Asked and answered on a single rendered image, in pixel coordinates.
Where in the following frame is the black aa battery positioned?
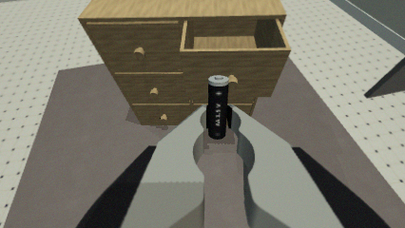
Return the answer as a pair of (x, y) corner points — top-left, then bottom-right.
(208, 75), (229, 140)

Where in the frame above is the wooden drawer front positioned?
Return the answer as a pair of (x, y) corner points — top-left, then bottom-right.
(87, 21), (183, 70)
(115, 72), (189, 103)
(192, 97), (255, 103)
(132, 104), (191, 124)
(193, 104), (252, 115)
(180, 19), (291, 97)

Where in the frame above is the wooden chest of drawers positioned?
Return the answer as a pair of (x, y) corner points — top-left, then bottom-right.
(77, 0), (287, 125)

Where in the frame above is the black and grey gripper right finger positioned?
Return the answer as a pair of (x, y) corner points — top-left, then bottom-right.
(226, 104), (391, 228)

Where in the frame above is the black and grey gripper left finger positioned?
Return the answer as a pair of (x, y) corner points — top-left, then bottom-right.
(76, 104), (209, 228)

